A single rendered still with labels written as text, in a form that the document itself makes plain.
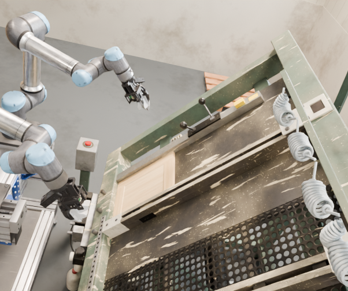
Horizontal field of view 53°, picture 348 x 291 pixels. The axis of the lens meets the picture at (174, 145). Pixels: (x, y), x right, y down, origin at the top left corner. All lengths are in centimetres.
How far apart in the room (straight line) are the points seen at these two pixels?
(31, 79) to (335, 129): 149
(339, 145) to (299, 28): 420
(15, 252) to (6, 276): 17
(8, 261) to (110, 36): 353
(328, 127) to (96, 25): 428
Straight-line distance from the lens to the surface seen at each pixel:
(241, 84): 194
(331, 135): 126
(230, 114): 174
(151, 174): 188
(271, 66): 192
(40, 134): 130
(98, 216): 196
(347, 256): 89
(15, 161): 121
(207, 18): 505
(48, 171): 116
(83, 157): 223
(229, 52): 528
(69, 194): 125
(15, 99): 200
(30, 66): 197
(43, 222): 271
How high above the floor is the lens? 243
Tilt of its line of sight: 40 degrees down
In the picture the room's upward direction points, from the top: 17 degrees clockwise
